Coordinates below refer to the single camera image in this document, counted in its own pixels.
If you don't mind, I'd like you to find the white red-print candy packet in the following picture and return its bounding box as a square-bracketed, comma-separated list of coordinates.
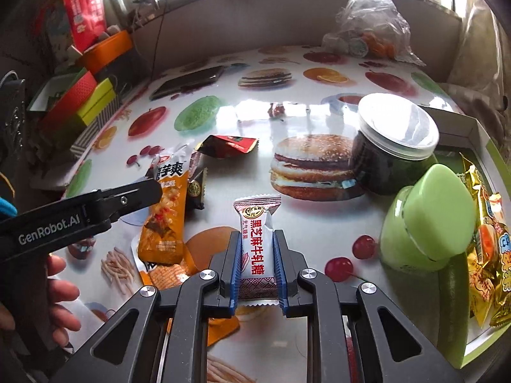
[233, 194, 281, 306]

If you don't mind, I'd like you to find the small dark snack packet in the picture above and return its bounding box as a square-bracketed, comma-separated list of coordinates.
[187, 160, 208, 211]

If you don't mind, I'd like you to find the black patterned object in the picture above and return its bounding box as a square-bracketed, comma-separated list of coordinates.
[0, 70, 28, 168]

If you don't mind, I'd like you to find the long yellow blue-print snack packet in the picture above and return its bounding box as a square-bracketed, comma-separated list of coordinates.
[489, 207, 511, 328]

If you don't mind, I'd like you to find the red box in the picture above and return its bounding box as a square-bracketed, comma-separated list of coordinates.
[28, 68, 98, 130]

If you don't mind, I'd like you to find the orange chip snack packet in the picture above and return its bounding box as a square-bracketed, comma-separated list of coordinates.
[138, 139, 196, 266]

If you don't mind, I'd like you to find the dark red snack packet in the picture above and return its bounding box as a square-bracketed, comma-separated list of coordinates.
[197, 135, 259, 158]

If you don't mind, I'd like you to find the green and white box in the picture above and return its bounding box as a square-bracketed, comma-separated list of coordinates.
[419, 106, 511, 370]

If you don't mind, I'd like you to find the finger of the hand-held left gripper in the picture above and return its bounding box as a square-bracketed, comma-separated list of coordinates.
[98, 178, 164, 224]

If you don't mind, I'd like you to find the black smartphone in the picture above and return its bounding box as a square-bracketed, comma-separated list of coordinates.
[149, 65, 225, 100]

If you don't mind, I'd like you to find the small yellow snack packet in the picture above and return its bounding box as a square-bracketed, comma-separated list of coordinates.
[465, 249, 504, 328]

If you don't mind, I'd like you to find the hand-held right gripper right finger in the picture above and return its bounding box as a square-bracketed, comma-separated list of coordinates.
[273, 229, 466, 383]

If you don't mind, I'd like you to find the yellow-green box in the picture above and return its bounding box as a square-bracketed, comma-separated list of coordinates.
[76, 78, 120, 128]

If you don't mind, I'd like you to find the red printed bag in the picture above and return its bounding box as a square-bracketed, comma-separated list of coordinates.
[61, 0, 108, 54]

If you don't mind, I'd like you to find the clear jar with white lid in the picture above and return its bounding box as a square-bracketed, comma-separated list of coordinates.
[351, 93, 440, 196]

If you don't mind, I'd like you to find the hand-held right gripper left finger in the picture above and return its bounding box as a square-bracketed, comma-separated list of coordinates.
[52, 229, 244, 383]

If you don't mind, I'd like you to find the green glass jar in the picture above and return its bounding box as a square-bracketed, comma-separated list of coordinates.
[379, 163, 477, 274]

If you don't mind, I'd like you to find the long yellow orange-print snack packet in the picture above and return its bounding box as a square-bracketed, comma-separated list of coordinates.
[459, 154, 504, 256]

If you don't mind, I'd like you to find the person's left hand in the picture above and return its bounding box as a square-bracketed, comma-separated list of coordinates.
[43, 254, 82, 347]

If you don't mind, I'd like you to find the orange box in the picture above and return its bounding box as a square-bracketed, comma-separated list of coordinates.
[82, 30, 134, 76]

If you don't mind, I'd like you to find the clear plastic bag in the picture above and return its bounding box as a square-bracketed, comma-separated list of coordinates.
[321, 0, 426, 66]

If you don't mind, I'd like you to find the orange waffle print packet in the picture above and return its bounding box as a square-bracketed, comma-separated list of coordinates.
[132, 235, 208, 300]

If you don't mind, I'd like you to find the cream patterned curtain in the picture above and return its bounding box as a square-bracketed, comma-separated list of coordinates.
[447, 0, 511, 136]

